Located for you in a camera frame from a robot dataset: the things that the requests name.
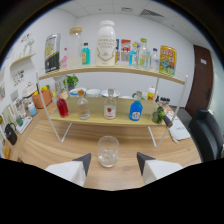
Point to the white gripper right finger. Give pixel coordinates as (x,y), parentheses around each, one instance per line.
(158,170)

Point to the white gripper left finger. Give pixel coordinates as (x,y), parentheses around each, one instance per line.
(68,170)

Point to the small red liquid bottle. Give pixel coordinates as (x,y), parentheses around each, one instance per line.
(62,108)

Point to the orange cap clear bottle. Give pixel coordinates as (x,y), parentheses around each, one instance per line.
(83,108)

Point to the green cup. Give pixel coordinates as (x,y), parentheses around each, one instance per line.
(19,120)

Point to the clear glass with ice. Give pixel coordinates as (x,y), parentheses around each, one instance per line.
(108,153)

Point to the white folded towel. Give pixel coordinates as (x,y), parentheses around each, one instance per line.
(179,130)

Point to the dark cylinder muddler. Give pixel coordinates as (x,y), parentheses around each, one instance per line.
(167,121)

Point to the black chair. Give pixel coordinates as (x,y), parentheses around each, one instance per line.
(206,136)

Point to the white tray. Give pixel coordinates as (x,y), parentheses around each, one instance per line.
(26,126)

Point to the blue liquid bottle silver cap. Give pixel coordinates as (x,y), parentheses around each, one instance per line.
(135,111)

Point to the black kettle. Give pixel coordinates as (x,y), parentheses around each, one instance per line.
(11,135)

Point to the dark glass sauce bottle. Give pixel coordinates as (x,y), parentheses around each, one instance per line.
(157,99)

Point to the clear bottle red label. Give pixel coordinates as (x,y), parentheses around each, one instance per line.
(110,108)

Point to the orange basket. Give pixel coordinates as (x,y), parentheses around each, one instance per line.
(42,99)

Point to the white tub red lid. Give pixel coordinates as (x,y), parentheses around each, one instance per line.
(151,94)

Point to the brown door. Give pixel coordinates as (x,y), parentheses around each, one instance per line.
(200,80)

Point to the blue cap clear bottle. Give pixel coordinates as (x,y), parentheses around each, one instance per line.
(154,61)

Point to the small pink bottle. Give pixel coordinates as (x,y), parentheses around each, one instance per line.
(64,60)

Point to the small light blue bottle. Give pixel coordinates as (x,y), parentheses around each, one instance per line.
(133,57)

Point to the teal liquid bottle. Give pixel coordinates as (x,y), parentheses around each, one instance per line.
(86,55)

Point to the large black yellow can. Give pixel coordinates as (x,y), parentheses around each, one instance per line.
(52,53)

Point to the glass jar cork lid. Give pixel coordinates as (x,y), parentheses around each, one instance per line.
(75,50)

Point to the large white bottle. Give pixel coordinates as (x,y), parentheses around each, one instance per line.
(106,45)

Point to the ceiling air vent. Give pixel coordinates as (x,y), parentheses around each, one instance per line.
(151,13)

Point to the white frame wooden shelf rack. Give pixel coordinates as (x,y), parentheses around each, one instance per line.
(100,110)

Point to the wooden wall shelf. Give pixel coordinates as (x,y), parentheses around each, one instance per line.
(22,59)

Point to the red wall poster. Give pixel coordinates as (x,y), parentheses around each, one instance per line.
(125,50)

